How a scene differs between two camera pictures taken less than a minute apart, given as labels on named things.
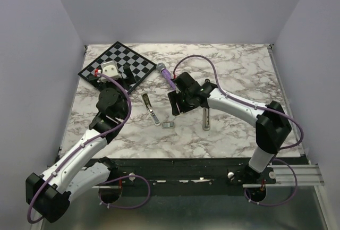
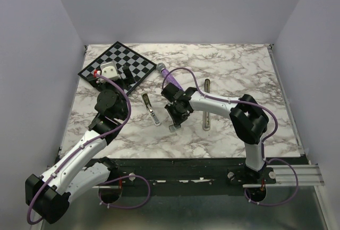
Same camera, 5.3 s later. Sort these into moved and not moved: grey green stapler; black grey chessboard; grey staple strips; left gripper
Moved: grey staple strips
Not moved: left gripper; grey green stapler; black grey chessboard
